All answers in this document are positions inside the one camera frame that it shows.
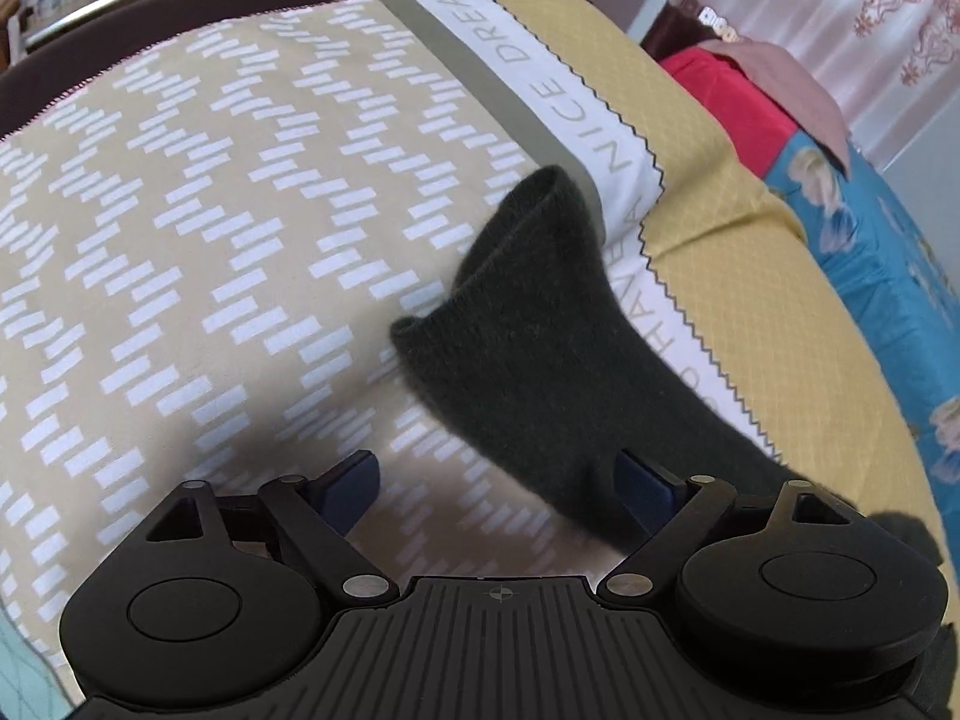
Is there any patterned white curtain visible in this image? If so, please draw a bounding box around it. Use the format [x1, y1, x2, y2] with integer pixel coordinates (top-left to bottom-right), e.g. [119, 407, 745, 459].
[697, 0, 958, 167]

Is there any pink folded blanket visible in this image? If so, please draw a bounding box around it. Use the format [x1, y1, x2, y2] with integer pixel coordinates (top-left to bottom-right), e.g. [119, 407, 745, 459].
[700, 39, 851, 176]

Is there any red sheet under quilt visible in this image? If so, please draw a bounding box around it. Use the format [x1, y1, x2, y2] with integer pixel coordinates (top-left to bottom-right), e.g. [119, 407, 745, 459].
[661, 47, 799, 179]

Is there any yellow patterned bed cover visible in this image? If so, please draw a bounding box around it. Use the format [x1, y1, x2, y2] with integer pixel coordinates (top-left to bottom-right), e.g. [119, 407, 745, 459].
[2, 0, 953, 718]

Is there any dark green knit sweater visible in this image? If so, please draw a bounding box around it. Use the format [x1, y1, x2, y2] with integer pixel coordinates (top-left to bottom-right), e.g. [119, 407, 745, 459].
[389, 164, 944, 568]

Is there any blue floral quilt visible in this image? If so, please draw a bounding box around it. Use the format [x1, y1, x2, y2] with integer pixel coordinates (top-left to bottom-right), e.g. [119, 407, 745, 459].
[760, 127, 960, 496]

